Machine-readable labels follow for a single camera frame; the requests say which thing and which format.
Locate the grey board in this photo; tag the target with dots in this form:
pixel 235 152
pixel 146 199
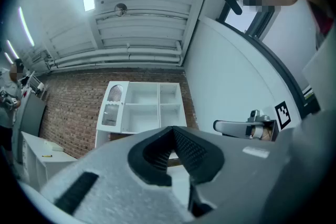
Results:
pixel 30 123

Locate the yellow pen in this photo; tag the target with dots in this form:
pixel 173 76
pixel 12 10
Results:
pixel 47 156

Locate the white desk with drawers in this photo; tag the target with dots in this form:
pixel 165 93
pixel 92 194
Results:
pixel 168 112

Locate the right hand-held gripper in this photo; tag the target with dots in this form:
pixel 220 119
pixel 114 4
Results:
pixel 283 115

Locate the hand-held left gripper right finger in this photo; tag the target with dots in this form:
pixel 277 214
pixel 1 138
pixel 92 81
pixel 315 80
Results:
pixel 236 178

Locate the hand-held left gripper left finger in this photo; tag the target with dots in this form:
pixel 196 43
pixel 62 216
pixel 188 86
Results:
pixel 110 191

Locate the round ceiling smoke detector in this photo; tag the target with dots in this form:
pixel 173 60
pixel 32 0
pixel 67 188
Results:
pixel 121 9

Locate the black head camera mount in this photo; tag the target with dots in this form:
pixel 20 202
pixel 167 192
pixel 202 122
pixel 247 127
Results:
pixel 232 0

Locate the white ceiling pipe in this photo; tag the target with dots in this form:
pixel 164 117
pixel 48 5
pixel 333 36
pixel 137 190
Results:
pixel 118 53
pixel 118 60

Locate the pale flat box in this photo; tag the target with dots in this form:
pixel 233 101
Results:
pixel 53 146

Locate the narrow ceiling light strip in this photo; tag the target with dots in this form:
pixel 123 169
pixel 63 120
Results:
pixel 8 58
pixel 12 49
pixel 26 26

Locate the person's right hand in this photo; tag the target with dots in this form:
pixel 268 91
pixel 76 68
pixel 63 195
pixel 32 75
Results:
pixel 268 134

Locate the small white side table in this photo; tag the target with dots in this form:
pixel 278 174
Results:
pixel 34 147

